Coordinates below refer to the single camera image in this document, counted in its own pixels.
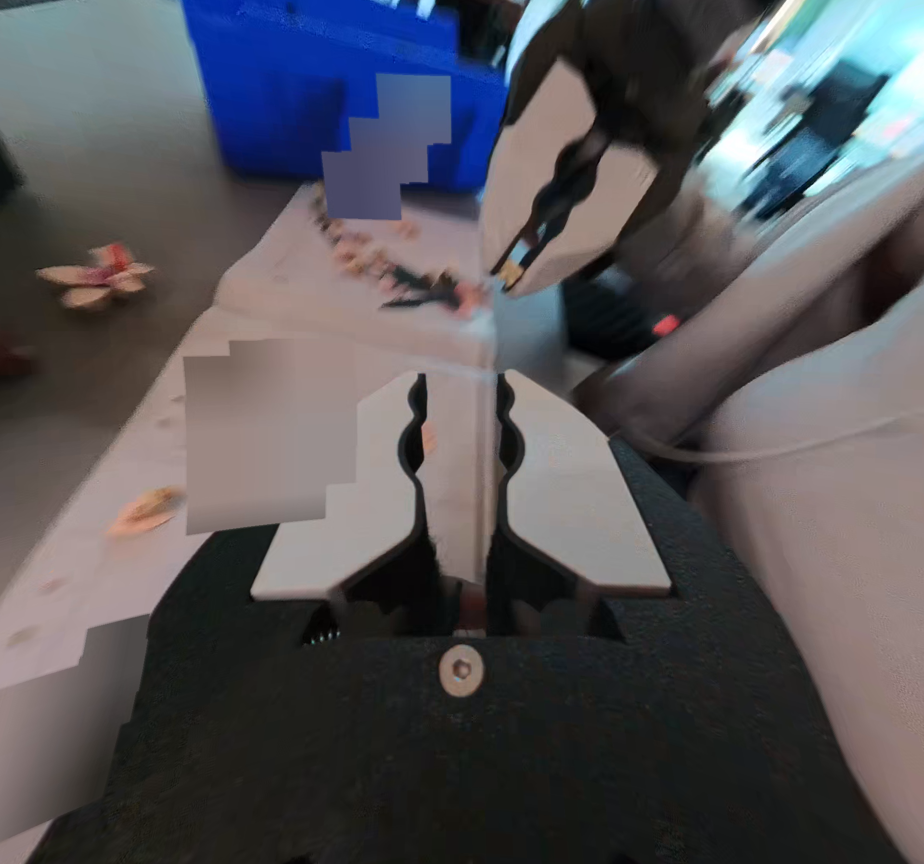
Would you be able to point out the person's beige trousers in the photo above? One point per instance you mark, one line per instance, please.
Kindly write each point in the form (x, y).
(830, 553)

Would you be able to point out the blue plastic crate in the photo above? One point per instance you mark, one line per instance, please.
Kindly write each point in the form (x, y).
(274, 84)

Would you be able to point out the cream red toy brick flower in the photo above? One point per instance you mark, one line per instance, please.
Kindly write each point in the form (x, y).
(94, 278)

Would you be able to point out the small tan toy brick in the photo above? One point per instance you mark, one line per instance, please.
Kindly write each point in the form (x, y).
(511, 273)

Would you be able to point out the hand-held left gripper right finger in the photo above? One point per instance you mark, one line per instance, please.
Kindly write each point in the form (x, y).
(577, 503)

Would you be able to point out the white instruction booklet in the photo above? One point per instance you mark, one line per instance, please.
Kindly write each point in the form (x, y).
(289, 301)

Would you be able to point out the cream toy brick petal piece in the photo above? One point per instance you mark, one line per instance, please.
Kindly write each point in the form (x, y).
(144, 510)

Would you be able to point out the black furniture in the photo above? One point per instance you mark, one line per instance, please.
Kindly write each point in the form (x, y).
(816, 135)

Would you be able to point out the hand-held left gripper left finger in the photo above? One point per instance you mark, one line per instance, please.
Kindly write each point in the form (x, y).
(375, 488)

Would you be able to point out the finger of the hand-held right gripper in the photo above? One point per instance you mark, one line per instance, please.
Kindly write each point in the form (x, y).
(606, 214)
(538, 135)

